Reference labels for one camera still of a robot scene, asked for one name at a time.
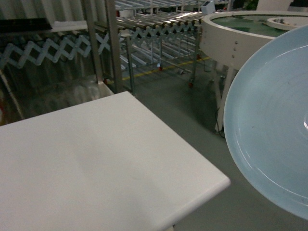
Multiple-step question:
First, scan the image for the expandable roller conveyor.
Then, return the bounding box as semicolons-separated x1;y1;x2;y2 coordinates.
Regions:
0;31;114;70

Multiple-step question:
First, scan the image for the white foam board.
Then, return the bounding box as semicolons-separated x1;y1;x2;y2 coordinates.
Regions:
51;21;88;33

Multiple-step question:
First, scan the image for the light blue round plate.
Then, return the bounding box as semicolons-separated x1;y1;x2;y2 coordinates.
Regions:
223;26;308;219

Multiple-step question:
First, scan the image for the round white turntable conveyor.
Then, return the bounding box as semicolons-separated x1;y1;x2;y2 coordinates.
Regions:
199;7;308;133

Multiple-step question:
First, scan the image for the white table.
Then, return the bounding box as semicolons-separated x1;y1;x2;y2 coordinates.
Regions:
0;92;231;231

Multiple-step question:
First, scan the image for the black tray on conveyor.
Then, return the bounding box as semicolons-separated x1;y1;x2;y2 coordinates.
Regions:
0;18;52;33

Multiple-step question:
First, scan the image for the stainless steel shelf rack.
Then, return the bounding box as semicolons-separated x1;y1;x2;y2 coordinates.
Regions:
82;0;124;96

